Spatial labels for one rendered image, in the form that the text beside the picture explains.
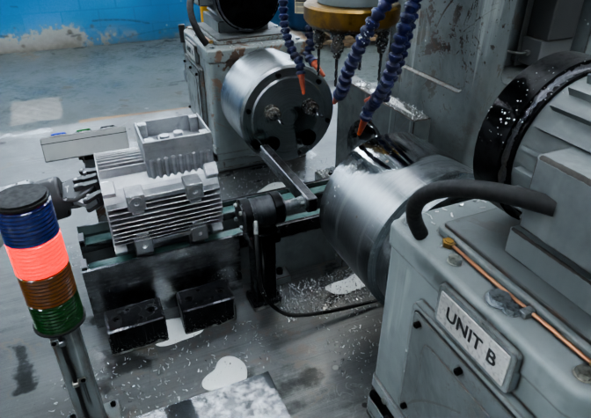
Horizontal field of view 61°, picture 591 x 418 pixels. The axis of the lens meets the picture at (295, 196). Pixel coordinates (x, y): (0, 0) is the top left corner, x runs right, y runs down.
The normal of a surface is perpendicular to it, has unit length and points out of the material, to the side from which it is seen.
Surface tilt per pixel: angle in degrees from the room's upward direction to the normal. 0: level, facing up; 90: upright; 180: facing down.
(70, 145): 67
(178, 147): 90
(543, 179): 90
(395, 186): 32
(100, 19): 90
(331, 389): 0
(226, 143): 90
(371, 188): 43
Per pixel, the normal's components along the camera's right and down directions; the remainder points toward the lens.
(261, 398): 0.00, -0.86
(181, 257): 0.40, 0.47
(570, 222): -0.92, 0.21
